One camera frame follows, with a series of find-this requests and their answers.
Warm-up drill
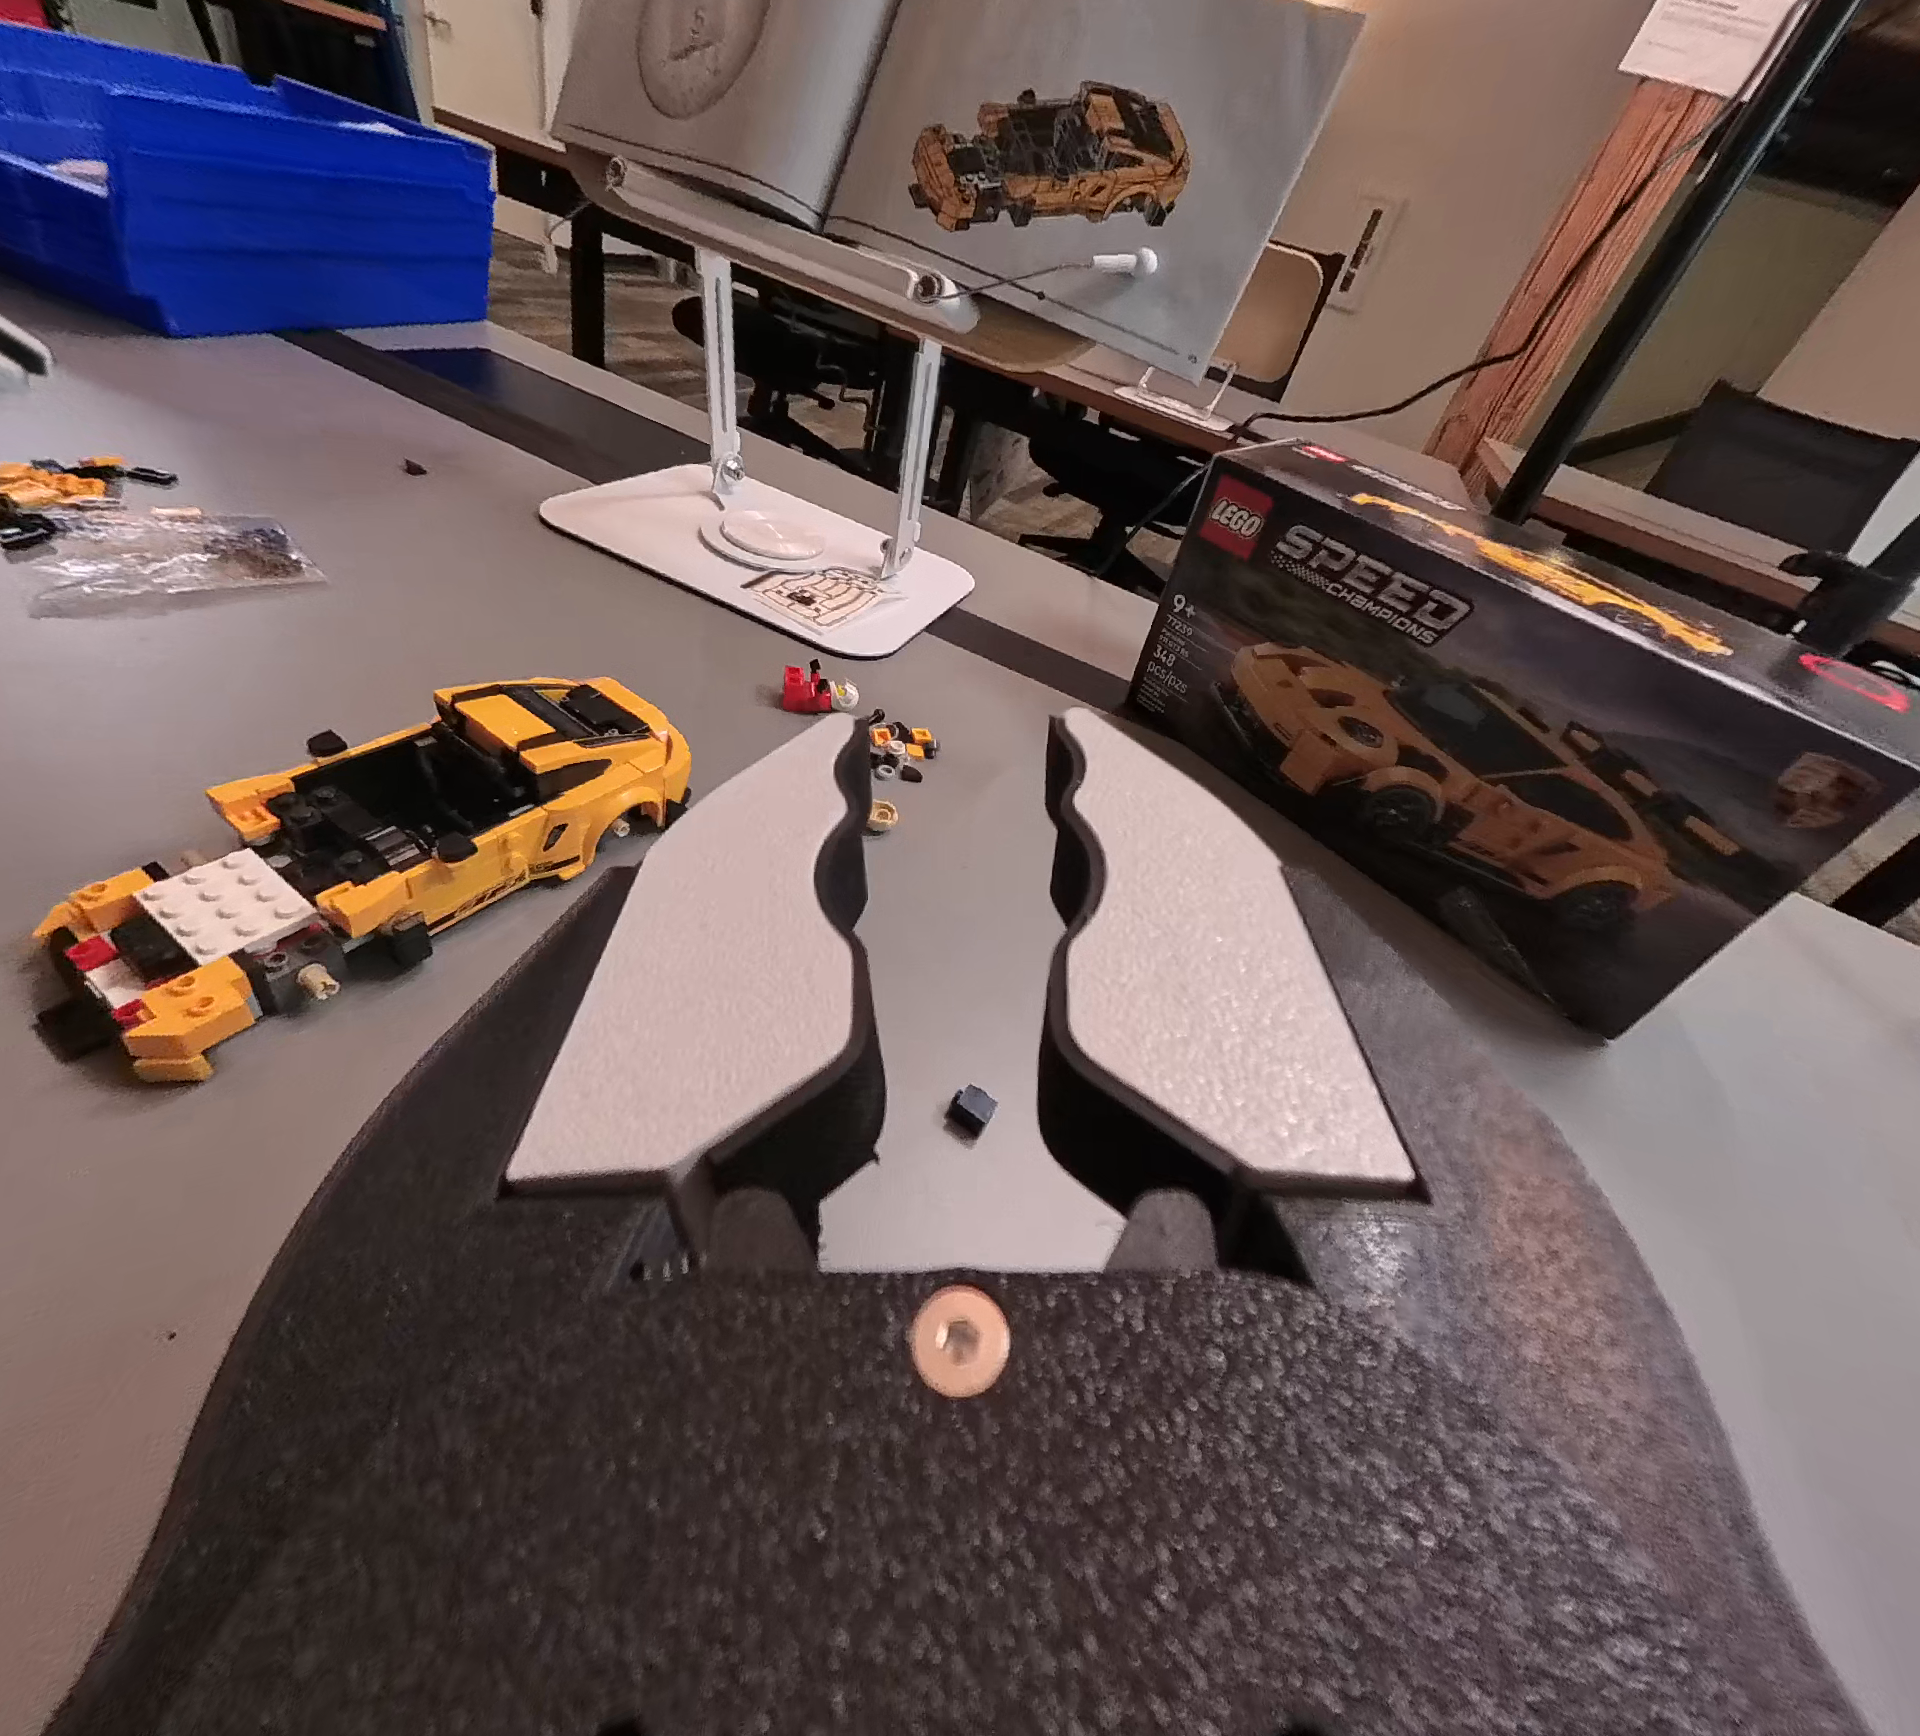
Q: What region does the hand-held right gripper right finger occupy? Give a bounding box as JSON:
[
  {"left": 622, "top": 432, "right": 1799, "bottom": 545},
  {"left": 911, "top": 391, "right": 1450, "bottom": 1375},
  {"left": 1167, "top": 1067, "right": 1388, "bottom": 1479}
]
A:
[{"left": 1032, "top": 704, "right": 1422, "bottom": 1271}]

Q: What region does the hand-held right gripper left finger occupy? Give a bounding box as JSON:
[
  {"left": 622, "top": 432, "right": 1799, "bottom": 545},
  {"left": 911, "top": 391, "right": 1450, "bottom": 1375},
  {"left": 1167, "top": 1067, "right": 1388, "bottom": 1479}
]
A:
[{"left": 503, "top": 712, "right": 890, "bottom": 1271}]

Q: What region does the pile of small lego pieces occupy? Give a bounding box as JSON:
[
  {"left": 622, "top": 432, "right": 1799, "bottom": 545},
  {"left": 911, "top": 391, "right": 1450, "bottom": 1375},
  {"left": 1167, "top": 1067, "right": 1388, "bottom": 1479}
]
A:
[{"left": 0, "top": 459, "right": 180, "bottom": 554}]

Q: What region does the yellow lego car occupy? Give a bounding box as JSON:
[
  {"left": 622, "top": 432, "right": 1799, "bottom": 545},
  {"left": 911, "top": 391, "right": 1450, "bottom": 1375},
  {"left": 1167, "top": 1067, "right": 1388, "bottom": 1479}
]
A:
[{"left": 33, "top": 675, "right": 696, "bottom": 1087}]

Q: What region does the blue plastic bin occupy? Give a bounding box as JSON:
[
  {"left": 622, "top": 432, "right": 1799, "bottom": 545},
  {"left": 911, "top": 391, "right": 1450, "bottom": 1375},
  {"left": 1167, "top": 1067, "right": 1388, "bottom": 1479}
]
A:
[{"left": 0, "top": 19, "right": 499, "bottom": 340}]

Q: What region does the black lego set box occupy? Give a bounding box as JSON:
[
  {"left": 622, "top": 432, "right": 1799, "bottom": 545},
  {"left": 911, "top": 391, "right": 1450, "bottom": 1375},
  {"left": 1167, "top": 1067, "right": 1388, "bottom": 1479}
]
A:
[{"left": 1125, "top": 438, "right": 1920, "bottom": 1041}]

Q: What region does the lego sticker sheet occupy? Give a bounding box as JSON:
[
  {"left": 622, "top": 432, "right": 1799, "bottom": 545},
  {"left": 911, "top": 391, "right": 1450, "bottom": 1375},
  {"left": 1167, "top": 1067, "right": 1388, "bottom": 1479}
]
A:
[{"left": 742, "top": 571, "right": 889, "bottom": 629}]

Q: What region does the lego instruction booklet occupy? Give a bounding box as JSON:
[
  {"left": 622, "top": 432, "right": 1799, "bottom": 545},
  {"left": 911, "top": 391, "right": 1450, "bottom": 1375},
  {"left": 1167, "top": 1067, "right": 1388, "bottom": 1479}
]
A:
[{"left": 552, "top": 0, "right": 1368, "bottom": 389}]

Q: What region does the clear plastic bag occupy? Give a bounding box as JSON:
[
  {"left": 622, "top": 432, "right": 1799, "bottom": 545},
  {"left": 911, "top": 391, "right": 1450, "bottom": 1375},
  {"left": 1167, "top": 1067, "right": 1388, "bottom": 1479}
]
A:
[{"left": 26, "top": 512, "right": 331, "bottom": 621}]

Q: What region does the white book stand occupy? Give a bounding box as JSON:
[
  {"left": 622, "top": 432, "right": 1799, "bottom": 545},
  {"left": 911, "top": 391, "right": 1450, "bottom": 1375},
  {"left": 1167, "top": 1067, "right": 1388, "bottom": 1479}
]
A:
[{"left": 541, "top": 122, "right": 1164, "bottom": 658}]

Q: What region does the black office chair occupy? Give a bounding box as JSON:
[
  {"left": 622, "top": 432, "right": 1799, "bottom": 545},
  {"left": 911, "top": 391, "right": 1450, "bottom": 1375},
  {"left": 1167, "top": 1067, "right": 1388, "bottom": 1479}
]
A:
[
  {"left": 975, "top": 408, "right": 1207, "bottom": 569},
  {"left": 732, "top": 273, "right": 911, "bottom": 423}
]

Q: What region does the clear acrylic stand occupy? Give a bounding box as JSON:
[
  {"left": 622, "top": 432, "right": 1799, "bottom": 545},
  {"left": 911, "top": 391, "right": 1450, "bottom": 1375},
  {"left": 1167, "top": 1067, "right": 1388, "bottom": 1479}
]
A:
[{"left": 1117, "top": 357, "right": 1249, "bottom": 428}]

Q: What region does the beige chair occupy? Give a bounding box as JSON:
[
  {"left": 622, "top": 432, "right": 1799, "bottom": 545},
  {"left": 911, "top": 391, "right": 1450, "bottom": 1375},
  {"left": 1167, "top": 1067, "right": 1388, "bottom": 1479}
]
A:
[{"left": 1201, "top": 243, "right": 1346, "bottom": 404}]

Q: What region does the black folding chair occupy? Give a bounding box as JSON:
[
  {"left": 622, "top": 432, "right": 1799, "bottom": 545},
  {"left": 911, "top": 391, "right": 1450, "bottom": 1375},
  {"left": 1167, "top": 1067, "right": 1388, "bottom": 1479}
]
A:
[{"left": 1643, "top": 383, "right": 1920, "bottom": 556}]

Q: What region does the black pole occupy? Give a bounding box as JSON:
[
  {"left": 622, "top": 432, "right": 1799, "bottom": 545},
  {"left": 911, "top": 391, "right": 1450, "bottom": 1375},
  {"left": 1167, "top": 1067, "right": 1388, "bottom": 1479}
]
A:
[{"left": 1492, "top": 0, "right": 1920, "bottom": 663}]

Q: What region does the black cable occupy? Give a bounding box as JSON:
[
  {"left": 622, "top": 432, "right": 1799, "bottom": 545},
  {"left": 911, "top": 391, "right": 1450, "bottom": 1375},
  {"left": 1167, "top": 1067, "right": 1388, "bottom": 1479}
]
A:
[{"left": 1081, "top": 339, "right": 1521, "bottom": 569}]

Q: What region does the white wall switch plate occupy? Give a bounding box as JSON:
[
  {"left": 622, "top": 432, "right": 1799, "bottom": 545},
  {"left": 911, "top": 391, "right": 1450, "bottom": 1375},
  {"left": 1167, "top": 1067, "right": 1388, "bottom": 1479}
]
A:
[{"left": 1342, "top": 198, "right": 1406, "bottom": 314}]

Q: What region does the wooden post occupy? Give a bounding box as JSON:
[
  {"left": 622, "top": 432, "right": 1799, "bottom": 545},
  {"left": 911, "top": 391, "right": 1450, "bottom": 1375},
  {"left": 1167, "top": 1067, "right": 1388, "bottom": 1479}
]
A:
[{"left": 1425, "top": 79, "right": 1729, "bottom": 467}]

